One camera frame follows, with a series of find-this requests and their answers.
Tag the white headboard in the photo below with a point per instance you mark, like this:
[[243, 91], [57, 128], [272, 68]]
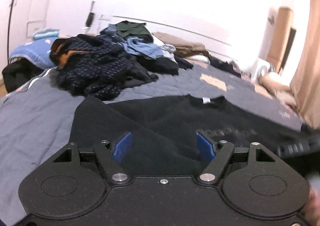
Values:
[[187, 31]]

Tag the light blue garment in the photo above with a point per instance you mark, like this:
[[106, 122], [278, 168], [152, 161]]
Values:
[[142, 48]]

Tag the rolled bamboo mat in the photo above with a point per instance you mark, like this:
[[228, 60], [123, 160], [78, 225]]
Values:
[[281, 33]]

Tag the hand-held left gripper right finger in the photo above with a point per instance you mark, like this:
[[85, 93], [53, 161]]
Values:
[[206, 147]]

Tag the crumpled black garment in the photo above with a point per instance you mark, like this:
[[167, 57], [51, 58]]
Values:
[[225, 66]]

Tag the small navy dotted garment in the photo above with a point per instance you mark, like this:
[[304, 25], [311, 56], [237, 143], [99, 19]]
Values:
[[165, 65]]

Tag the small black garment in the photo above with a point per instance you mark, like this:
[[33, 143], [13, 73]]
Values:
[[185, 62]]

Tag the black bag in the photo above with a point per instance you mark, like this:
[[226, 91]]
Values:
[[17, 76]]

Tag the khaki folded garment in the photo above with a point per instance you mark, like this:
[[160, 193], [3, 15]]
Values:
[[185, 45]]

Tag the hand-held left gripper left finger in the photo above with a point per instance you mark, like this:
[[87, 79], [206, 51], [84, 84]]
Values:
[[121, 147]]

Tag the white grey garment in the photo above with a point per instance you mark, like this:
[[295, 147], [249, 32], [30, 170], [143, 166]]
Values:
[[165, 47]]

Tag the blue-grey denim garment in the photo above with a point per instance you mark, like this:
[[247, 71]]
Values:
[[111, 31]]

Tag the black hairbrush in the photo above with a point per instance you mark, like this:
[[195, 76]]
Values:
[[90, 19]]

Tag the dark green garment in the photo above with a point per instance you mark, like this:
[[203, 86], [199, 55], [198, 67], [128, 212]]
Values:
[[133, 30]]

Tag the cream pillow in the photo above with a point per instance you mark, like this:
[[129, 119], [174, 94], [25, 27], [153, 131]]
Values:
[[287, 97]]

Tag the butterfly wall decal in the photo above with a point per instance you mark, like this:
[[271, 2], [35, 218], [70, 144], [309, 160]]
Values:
[[271, 19]]

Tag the beige wicker pillow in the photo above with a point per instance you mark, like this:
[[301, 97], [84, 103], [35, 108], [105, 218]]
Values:
[[273, 82]]

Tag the blue pillow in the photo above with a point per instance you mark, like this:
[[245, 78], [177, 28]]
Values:
[[32, 52]]

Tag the grey quilted bedspread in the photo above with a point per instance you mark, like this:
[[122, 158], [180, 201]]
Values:
[[37, 116]]

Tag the white wall socket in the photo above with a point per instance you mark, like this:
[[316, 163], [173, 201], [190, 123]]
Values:
[[105, 17]]

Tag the white wardrobe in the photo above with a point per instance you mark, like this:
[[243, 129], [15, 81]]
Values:
[[30, 4]]

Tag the teal chevron towel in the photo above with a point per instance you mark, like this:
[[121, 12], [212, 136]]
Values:
[[46, 34]]

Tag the charcoal thin garment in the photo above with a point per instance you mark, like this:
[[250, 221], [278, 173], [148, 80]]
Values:
[[142, 73]]

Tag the white box fan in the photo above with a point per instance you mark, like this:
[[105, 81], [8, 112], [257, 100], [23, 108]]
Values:
[[262, 71]]

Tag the black sweatshirt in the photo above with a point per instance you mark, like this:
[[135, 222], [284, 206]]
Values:
[[160, 121]]

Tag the navy dotted jacket orange lining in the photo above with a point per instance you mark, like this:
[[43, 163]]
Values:
[[95, 66]]

